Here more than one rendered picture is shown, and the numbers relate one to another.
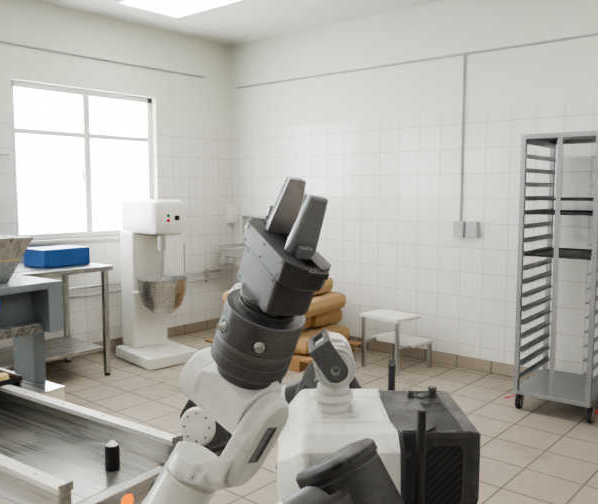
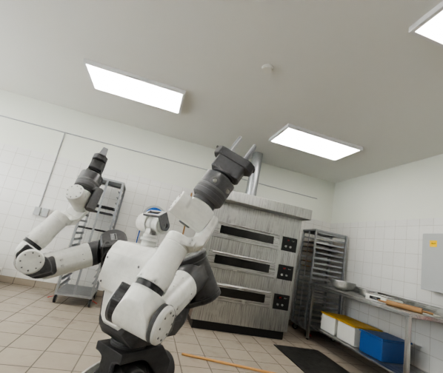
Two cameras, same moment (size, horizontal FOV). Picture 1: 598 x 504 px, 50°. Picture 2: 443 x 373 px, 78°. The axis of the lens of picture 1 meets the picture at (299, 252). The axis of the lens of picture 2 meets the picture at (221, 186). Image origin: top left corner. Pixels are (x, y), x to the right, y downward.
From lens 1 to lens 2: 72 cm
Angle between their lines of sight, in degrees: 55
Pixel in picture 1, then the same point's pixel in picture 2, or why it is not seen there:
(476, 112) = (63, 159)
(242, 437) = (211, 227)
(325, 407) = (150, 243)
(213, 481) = (199, 245)
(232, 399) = (208, 212)
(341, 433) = not seen: hidden behind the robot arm
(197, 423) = (32, 259)
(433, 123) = (38, 157)
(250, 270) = (224, 163)
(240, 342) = (223, 187)
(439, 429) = not seen: hidden behind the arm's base
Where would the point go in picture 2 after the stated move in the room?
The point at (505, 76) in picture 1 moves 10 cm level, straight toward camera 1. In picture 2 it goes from (82, 149) to (83, 148)
